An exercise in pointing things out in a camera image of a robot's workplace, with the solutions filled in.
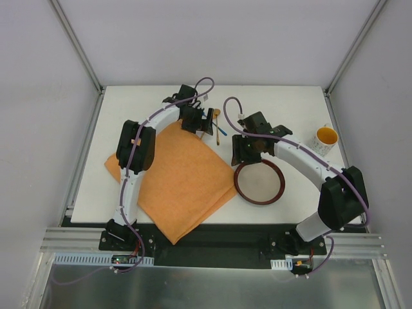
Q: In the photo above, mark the red rimmed plate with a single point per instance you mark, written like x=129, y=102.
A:
x=260, y=184

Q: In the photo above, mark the aluminium frame post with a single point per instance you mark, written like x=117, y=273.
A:
x=74, y=41
x=356, y=44

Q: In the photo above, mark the left white cable duct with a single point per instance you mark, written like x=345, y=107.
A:
x=85, y=259

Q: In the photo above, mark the white cable duct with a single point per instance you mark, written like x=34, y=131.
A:
x=85, y=259
x=281, y=264

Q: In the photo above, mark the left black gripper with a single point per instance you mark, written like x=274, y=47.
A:
x=201, y=120

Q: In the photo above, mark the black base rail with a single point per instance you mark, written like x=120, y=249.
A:
x=245, y=246

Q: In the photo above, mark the left aluminium frame post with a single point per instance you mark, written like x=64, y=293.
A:
x=74, y=41

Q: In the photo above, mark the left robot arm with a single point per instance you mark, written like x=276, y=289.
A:
x=135, y=154

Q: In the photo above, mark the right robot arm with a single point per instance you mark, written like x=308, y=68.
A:
x=342, y=190

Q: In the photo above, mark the right white cable duct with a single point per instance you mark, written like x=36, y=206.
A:
x=281, y=264

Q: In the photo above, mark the right aluminium frame post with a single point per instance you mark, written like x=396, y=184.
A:
x=356, y=44

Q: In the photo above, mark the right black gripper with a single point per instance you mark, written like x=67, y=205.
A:
x=241, y=149

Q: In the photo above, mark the blue metal fork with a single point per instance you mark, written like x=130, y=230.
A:
x=222, y=130

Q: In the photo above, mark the white floral mug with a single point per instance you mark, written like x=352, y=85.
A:
x=324, y=140

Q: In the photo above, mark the aluminium front rail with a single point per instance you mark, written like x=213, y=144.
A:
x=86, y=240

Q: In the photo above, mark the orange cloth placemat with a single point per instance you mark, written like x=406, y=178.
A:
x=186, y=183

